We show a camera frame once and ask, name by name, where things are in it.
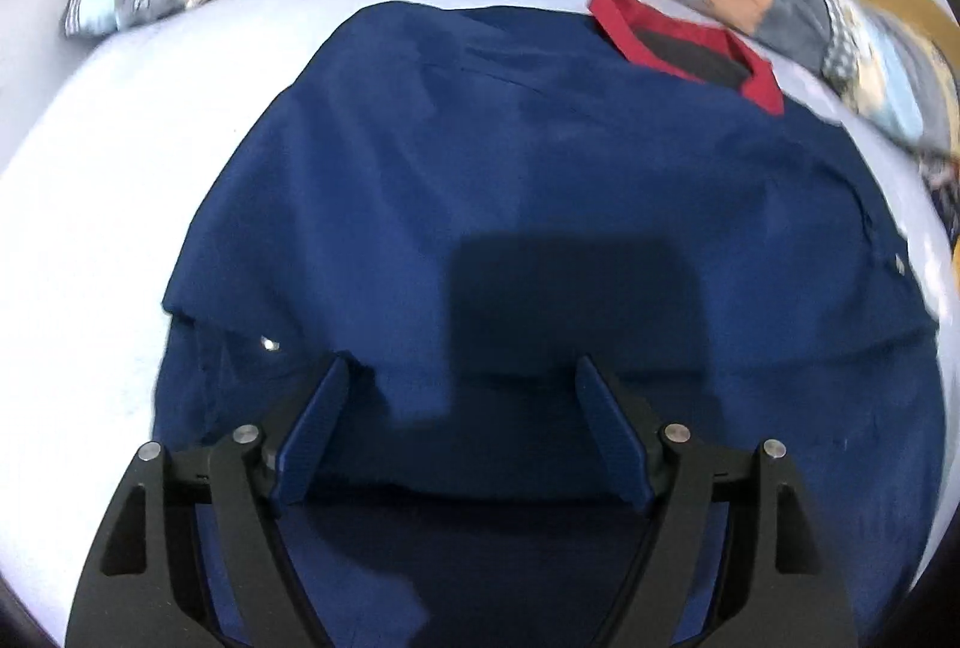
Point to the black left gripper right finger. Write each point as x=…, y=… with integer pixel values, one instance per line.
x=729, y=555

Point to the navy shirt with red collar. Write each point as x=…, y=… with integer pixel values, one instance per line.
x=466, y=202

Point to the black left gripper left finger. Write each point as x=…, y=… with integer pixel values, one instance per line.
x=145, y=582

